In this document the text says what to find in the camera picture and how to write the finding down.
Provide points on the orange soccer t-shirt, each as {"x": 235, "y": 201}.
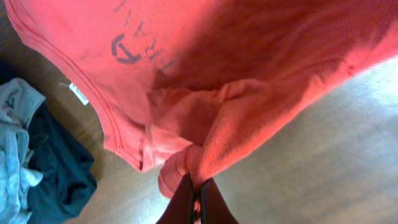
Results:
{"x": 196, "y": 86}

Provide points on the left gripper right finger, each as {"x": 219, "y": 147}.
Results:
{"x": 213, "y": 208}

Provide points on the folded grey shirt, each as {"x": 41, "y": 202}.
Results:
{"x": 19, "y": 102}

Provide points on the folded navy shirt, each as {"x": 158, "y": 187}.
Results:
{"x": 68, "y": 184}

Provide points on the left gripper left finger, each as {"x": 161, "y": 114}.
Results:
{"x": 180, "y": 209}

